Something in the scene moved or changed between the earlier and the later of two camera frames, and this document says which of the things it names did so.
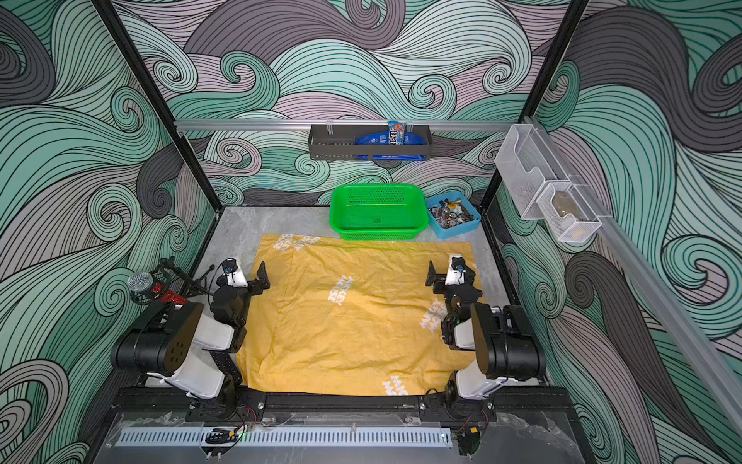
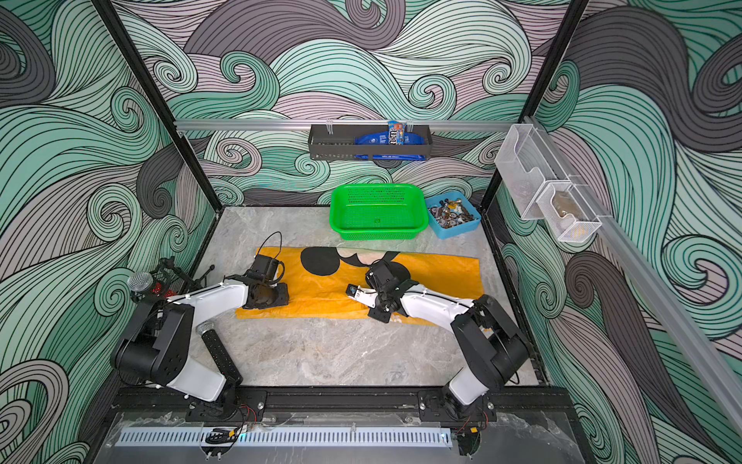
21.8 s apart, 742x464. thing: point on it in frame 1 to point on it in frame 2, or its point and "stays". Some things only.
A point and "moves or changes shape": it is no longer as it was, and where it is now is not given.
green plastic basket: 379,212 stays
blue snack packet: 396,135 stays
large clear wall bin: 526,164 stays
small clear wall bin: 567,213 stays
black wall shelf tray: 336,142 stays
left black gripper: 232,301 to 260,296
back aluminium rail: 330,125 stays
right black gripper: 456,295 to 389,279
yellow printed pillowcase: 352,315 moves or changes shape
